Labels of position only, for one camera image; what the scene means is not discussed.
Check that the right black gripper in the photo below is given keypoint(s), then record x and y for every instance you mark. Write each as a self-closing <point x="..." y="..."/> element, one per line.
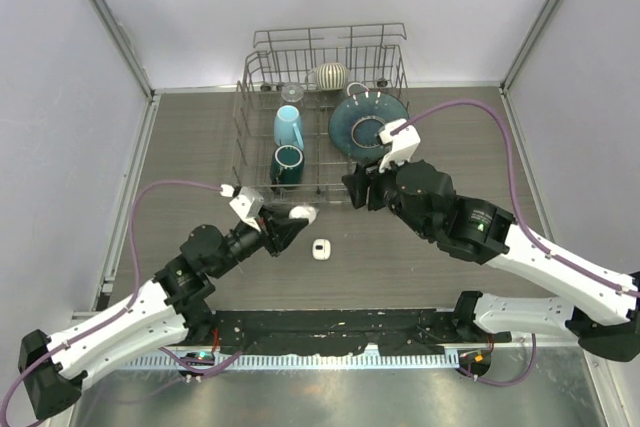
<point x="357" y="183"/>

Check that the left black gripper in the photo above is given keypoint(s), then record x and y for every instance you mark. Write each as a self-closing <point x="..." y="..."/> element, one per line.
<point x="284" y="229"/>

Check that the white earbud charging case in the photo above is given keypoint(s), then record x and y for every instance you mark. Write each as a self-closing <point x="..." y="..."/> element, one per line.
<point x="321" y="249"/>

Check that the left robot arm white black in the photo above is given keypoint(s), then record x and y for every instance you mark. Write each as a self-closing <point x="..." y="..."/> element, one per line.
<point x="55" y="369"/>

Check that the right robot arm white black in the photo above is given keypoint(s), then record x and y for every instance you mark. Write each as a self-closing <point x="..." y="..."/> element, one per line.
<point x="594" y="305"/>

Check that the large blue ceramic plate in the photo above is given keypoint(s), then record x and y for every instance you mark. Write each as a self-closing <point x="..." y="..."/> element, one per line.
<point x="356" y="121"/>

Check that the dark green mug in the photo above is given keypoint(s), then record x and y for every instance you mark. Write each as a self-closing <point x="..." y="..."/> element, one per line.
<point x="287" y="165"/>

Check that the white rimmed cup behind plate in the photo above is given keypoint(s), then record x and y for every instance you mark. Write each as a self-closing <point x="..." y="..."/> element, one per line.
<point x="355" y="88"/>

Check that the light blue mug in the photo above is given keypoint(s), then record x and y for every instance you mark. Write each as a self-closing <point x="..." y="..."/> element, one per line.
<point x="288" y="127"/>

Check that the striped beige ceramic jar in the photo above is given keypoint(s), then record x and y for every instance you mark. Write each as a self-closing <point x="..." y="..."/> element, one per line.
<point x="330" y="76"/>

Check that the small clear glass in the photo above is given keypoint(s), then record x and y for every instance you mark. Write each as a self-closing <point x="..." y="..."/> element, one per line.
<point x="292" y="92"/>

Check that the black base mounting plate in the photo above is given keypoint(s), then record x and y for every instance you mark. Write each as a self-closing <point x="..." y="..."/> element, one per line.
<point x="338" y="332"/>

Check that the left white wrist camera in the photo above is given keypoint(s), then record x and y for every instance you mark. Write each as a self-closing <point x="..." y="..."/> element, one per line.
<point x="246" y="202"/>

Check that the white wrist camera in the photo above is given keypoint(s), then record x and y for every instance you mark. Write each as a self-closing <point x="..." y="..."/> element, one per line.
<point x="401" y="140"/>
<point x="246" y="202"/>

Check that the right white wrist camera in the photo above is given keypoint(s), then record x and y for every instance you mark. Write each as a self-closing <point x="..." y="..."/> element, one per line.
<point x="401" y="140"/>

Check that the grey wire dish rack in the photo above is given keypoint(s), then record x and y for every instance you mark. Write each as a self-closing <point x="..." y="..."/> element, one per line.
<point x="372" y="54"/>

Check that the white slotted cable duct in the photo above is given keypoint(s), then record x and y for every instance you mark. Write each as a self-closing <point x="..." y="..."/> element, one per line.
<point x="369" y="359"/>

